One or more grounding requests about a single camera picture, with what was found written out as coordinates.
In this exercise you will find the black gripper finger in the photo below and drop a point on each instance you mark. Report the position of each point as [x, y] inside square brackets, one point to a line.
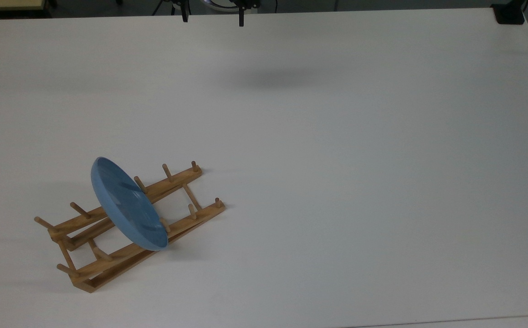
[185, 16]
[241, 18]

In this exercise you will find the light wooden side table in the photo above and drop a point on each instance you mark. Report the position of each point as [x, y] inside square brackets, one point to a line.
[4, 4]

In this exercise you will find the wooden plate rack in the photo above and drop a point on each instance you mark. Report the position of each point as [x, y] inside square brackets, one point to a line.
[109, 266]

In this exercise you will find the blue round plate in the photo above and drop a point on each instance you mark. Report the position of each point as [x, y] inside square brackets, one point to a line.
[129, 205]

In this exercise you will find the black corner clamp mount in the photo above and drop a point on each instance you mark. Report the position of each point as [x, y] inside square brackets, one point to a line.
[509, 14]

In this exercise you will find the black tripod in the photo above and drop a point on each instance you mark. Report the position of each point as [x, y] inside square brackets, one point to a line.
[166, 5]

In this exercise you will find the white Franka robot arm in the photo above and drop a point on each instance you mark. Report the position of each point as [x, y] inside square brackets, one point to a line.
[218, 3]

